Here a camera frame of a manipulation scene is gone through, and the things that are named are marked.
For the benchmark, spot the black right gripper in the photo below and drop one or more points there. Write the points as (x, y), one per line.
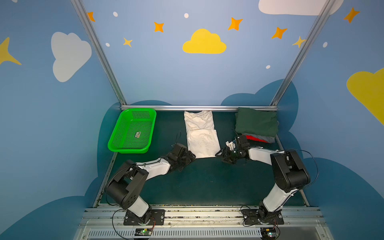
(227, 154)

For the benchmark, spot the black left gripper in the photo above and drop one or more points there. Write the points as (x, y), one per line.
(186, 157)

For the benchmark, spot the white printed t shirt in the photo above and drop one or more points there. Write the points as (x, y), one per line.
(202, 137)

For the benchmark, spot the green plastic perforated basket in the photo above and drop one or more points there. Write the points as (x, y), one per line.
(129, 122)

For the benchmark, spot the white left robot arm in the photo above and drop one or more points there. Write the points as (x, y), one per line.
(128, 182)

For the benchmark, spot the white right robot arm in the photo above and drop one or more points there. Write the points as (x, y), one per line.
(290, 173)

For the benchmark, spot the folded red t shirt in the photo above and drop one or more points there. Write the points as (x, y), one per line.
(252, 138)

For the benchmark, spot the folded dark green t shirt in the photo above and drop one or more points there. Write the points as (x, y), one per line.
(251, 121)

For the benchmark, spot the right green circuit board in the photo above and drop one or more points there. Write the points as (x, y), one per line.
(268, 233)

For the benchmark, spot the green circuit board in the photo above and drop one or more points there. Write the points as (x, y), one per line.
(268, 233)
(143, 232)

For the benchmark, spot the left green circuit board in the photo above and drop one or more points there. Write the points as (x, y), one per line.
(143, 232)

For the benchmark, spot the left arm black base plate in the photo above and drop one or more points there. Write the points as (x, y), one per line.
(156, 217)

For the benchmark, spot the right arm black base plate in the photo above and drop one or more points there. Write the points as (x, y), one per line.
(252, 217)

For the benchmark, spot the horizontal aluminium frame rail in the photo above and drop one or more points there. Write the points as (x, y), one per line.
(199, 108)

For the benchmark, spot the left side aluminium table rail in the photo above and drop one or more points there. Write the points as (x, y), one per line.
(104, 183)

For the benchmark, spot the aluminium table rail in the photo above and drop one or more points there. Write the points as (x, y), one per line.
(306, 202)
(104, 183)

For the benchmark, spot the right side aluminium table rail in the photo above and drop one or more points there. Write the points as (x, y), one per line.
(306, 202)

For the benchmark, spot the aluminium front mounting rail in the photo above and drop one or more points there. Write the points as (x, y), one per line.
(202, 223)

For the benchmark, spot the right aluminium frame post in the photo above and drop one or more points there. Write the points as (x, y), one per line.
(304, 50)

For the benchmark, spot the aluminium frame post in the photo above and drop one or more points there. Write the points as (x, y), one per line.
(304, 50)
(88, 26)

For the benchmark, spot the left aluminium frame post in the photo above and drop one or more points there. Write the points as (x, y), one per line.
(88, 26)

